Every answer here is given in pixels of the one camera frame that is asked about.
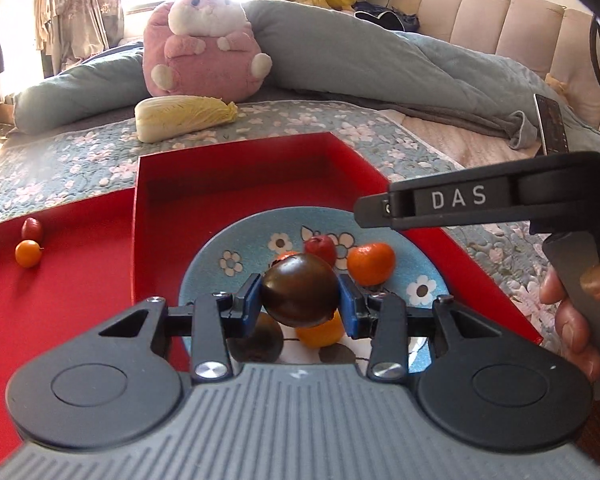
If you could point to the small red plum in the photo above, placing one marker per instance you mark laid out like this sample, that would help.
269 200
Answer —
32 228
321 251

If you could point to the napa cabbage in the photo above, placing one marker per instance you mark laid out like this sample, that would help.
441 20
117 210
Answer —
180 116

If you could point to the small yellow-orange citrus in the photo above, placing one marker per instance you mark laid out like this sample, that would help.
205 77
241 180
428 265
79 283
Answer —
28 253
325 335

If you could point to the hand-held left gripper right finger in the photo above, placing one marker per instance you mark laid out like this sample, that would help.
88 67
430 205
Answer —
348 311

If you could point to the shallow red tray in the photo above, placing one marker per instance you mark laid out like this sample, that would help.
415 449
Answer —
60 310

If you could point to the deep red tray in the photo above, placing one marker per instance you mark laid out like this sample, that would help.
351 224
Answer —
220 180

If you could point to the floral quilted bedspread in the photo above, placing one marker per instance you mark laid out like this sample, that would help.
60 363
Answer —
55 160

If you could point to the person's right hand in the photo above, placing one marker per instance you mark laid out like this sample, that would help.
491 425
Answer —
575 320

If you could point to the dark clothing pile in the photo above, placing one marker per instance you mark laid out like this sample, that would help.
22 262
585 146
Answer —
387 17

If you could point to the blue-grey duvet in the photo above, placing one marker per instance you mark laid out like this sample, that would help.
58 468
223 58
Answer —
380 65

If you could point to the pink plush hamster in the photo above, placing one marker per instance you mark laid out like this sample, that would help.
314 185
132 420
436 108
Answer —
200 50

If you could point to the floral curtain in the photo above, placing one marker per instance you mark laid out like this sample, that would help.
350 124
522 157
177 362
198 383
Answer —
80 5

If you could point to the dark flat device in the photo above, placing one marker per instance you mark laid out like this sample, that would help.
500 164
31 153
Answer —
552 125

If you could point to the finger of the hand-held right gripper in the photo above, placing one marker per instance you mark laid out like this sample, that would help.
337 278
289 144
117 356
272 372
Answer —
380 210

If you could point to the blue flower-print plate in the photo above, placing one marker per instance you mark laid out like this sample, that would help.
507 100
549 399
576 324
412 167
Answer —
260 240

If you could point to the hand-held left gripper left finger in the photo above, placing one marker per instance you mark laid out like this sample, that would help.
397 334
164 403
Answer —
252 306

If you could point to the dark purple tomato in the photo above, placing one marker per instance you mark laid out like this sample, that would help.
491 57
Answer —
265 342
300 291

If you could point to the deep orange tangerine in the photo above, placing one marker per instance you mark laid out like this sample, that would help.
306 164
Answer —
284 256
371 263

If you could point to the beige padded headboard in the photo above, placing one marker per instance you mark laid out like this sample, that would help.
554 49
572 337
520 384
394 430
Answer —
485 25

